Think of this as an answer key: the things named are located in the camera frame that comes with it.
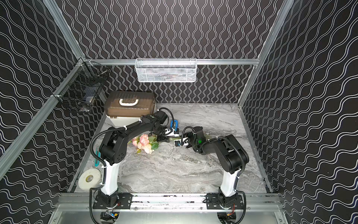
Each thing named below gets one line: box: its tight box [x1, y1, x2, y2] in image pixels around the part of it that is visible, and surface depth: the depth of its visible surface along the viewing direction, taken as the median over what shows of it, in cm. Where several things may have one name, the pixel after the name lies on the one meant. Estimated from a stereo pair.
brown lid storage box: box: [104, 90, 157, 128], surface depth 97 cm
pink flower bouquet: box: [127, 133, 159, 154], surface depth 90 cm
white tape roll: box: [78, 168, 102, 191], surface depth 83 cm
